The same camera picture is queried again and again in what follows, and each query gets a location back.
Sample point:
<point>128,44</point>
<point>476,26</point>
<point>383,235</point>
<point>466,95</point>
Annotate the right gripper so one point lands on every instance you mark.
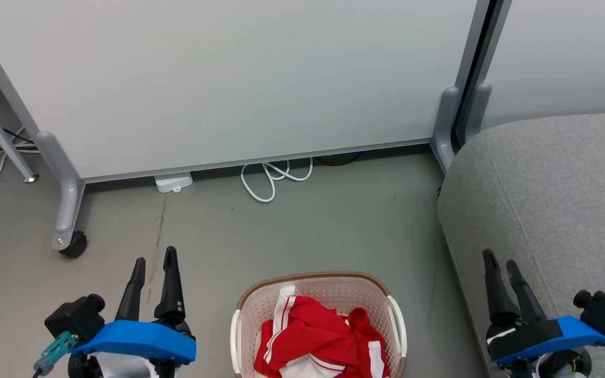
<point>523,336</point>

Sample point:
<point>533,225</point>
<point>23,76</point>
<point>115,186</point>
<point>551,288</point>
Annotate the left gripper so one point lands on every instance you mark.
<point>124,366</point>

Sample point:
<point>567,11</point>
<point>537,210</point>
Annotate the grey fabric sofa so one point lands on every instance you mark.
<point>560,199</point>

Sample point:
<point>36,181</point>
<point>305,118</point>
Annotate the red white garment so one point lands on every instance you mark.
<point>313,331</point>

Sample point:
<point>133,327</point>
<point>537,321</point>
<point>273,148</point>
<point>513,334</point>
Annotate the black caster wheel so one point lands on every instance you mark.
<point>75,245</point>

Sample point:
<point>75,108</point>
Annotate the white power adapter box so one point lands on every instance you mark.
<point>174,182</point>

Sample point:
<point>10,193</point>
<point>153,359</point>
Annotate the beige perforated laundry basket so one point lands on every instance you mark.
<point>266,304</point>

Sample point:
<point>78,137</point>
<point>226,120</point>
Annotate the long grey partition foot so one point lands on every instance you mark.
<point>69,210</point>

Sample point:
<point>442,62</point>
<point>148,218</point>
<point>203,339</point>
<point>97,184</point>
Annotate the short grey partition foot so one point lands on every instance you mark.
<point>444,131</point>
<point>480,105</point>

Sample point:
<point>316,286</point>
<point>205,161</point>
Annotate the wide white partition panel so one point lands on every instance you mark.
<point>229,79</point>

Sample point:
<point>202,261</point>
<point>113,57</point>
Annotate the narrow white partition panel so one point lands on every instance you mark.
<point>560,52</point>

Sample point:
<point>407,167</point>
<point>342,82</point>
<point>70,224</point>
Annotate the blue left camera bracket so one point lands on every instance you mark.
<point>134,338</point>

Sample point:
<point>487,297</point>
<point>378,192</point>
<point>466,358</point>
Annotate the blue camera bracket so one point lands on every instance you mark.
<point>134,338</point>
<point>578,333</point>

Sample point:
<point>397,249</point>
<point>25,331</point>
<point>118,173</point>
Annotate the blue right camera bracket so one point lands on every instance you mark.
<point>578,333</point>

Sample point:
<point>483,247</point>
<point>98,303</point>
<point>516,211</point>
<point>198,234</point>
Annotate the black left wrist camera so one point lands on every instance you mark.
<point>76,317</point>

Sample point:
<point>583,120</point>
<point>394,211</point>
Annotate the teal left camera connector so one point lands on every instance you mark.
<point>58,349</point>

